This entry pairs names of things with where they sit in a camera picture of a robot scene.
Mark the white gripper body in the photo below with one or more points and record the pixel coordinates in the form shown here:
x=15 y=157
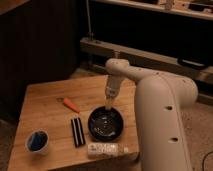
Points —
x=111 y=94

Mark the black ceramic bowl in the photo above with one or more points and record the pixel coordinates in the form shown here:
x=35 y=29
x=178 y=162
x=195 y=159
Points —
x=105 y=125

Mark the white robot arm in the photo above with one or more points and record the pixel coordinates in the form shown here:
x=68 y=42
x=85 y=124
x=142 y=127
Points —
x=159 y=98

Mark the grey metal beam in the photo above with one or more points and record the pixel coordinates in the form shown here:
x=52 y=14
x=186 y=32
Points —
x=145 y=59

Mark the orange carrot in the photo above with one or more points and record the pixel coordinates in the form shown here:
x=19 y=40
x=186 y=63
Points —
x=71 y=105

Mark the black striped rectangular block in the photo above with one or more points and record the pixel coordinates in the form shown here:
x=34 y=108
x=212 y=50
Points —
x=78 y=134

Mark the wooden table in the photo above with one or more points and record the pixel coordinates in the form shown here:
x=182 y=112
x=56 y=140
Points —
x=43 y=109

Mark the vertical metal pole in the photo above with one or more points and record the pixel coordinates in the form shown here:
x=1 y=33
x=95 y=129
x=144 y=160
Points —
x=90 y=32

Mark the white cup blue inside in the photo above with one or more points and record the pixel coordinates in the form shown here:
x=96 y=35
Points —
x=37 y=142

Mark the upper wooden shelf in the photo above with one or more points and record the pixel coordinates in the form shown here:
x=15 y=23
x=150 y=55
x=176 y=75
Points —
x=178 y=7

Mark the black handle on beam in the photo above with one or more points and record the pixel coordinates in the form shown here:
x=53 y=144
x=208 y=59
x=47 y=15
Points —
x=190 y=64

